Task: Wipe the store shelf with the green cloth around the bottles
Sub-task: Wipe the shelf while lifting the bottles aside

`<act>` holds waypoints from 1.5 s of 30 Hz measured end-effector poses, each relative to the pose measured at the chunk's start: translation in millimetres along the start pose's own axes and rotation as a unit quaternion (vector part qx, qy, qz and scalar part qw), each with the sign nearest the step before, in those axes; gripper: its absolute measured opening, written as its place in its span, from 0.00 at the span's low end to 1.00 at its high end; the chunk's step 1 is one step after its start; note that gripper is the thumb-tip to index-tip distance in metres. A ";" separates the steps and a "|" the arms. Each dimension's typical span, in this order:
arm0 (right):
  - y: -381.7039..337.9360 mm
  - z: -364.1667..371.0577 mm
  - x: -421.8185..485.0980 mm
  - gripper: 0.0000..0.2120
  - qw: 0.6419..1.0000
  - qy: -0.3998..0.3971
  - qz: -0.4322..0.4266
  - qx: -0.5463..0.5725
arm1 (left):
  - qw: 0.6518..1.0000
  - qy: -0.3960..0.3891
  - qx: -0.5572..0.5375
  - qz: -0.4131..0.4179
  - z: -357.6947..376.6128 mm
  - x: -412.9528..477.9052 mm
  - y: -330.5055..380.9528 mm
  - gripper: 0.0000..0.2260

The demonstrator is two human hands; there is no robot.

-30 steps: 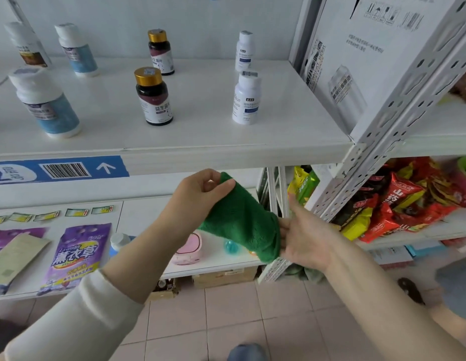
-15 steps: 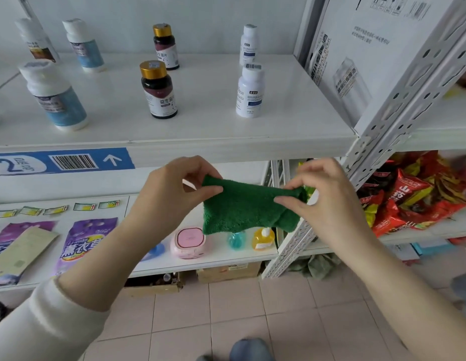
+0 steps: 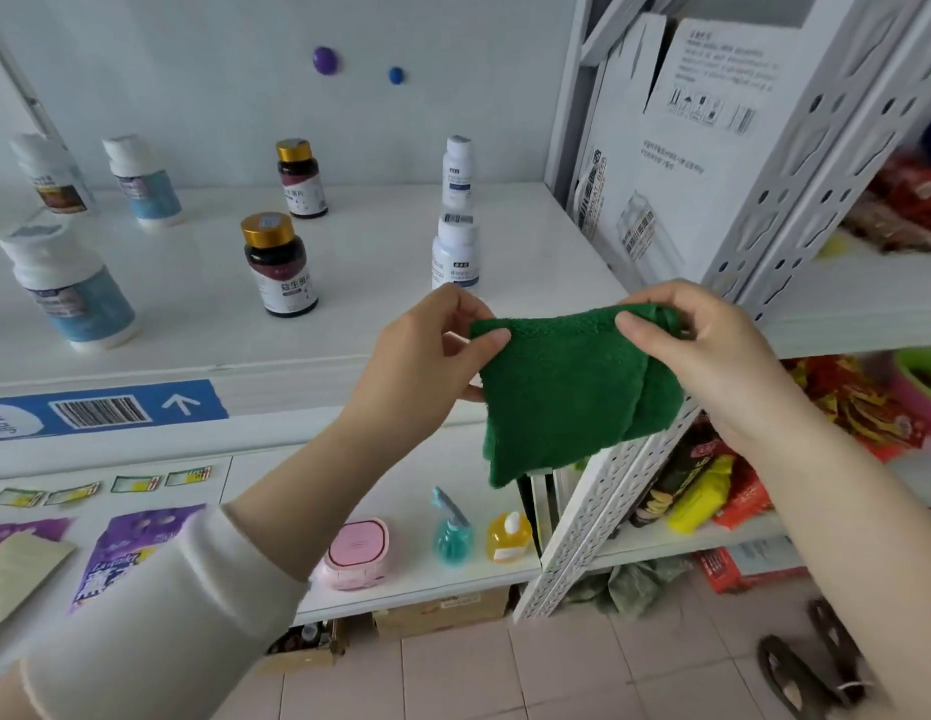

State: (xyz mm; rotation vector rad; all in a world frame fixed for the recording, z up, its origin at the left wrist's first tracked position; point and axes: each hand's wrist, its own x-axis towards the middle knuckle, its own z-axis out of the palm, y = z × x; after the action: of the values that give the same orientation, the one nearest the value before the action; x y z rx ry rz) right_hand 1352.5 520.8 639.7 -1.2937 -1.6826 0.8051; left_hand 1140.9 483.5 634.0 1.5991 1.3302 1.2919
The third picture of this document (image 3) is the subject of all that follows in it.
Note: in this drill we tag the red white flat packet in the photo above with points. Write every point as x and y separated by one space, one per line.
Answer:
750 566

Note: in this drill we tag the purple wall knob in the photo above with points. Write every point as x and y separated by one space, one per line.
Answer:
325 60

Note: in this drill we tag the small closed cardboard box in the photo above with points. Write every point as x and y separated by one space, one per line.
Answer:
443 614

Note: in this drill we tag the person's right hand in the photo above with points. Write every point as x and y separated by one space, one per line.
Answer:
728 367

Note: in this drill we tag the green cleaning cloth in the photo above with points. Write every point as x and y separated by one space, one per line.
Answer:
563 397

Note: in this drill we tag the dark red snack bag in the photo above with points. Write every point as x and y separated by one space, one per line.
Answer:
908 202

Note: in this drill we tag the white arm sleeve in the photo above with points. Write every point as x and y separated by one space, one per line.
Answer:
157 629

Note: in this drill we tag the teal spray bottle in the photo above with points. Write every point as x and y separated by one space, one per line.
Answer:
452 536

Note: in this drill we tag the grey green rag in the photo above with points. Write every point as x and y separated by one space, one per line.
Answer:
630 588

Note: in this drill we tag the person's left hand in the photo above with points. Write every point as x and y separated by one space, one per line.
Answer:
413 374

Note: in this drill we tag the pile of red snack packets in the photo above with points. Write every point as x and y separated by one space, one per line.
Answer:
855 408

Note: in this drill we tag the white bottle light blue label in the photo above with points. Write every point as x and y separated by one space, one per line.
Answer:
75 299
146 187

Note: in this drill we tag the beige paper card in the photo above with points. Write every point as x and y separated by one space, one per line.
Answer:
19 577

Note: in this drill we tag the white printed carton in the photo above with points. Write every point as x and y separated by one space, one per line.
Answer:
698 179

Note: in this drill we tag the pink cup green inside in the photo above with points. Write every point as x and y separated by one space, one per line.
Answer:
919 389

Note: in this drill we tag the blue wall knob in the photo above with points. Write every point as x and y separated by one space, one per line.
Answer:
397 75

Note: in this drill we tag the yellow pump bottle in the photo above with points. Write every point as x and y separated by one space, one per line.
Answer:
509 543

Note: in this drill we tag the pink plastic case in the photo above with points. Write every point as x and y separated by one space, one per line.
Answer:
356 554

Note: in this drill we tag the person's right forearm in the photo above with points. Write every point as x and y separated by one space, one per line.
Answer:
863 562

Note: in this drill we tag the white bottle brown label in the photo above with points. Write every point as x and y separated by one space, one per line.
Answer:
56 179

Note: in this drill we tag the white bottle navy label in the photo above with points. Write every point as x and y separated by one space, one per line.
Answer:
455 254
457 176

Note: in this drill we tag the purple detergent bag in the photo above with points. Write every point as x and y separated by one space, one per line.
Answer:
30 530
127 547

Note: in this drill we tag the person's left forearm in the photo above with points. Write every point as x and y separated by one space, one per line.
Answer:
308 494

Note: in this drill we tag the gold cap dark bottle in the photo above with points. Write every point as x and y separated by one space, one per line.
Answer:
281 277
302 183

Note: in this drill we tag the row of green yellow stickers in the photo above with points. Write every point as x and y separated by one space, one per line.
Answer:
135 484

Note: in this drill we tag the black yellow snack bag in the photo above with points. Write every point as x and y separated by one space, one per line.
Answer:
675 472

